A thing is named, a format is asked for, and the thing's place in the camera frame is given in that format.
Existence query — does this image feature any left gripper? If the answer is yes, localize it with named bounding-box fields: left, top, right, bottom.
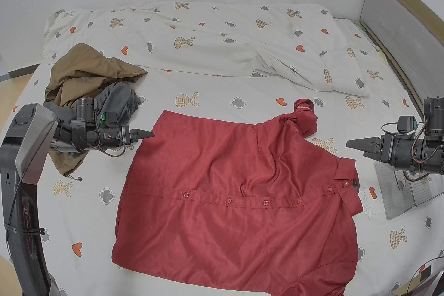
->
left=95, top=126, right=133, bottom=149

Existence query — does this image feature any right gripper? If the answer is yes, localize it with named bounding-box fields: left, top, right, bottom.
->
left=346, top=133, right=422, bottom=171

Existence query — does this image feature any red shirt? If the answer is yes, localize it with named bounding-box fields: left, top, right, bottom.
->
left=112, top=98, right=379, bottom=296

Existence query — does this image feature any grey garment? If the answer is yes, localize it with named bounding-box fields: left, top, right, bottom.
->
left=43, top=82, right=147, bottom=127

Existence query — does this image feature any brown garment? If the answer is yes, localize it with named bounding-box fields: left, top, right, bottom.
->
left=44, top=43, right=149, bottom=181

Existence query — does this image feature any bed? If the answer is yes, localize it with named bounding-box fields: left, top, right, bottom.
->
left=0, top=0, right=444, bottom=296

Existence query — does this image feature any white printed quilt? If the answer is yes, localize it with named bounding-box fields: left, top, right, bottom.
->
left=42, top=1, right=370, bottom=96

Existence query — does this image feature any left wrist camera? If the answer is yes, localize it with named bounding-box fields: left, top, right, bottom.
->
left=101, top=112, right=120, bottom=129

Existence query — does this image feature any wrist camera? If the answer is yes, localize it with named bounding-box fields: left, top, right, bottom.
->
left=397, top=116, right=416, bottom=135
left=101, top=112, right=120, bottom=129

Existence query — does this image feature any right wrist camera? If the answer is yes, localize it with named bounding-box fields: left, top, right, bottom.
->
left=397, top=116, right=416, bottom=135

